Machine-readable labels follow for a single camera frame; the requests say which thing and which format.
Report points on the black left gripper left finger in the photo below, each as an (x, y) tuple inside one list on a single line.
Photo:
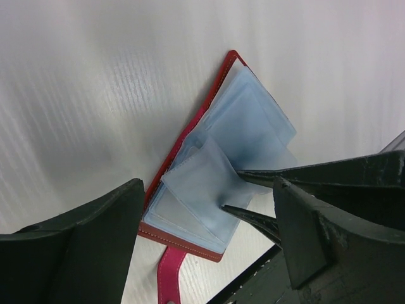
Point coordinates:
[(80, 256)]

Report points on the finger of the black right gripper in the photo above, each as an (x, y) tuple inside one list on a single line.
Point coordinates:
[(370, 187), (266, 225)]

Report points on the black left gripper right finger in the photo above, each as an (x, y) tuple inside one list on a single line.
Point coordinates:
[(333, 256)]

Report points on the red leather card holder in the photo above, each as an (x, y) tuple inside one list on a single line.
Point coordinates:
[(238, 126)]

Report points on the front aluminium rail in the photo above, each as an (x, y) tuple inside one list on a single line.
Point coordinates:
[(397, 144)]

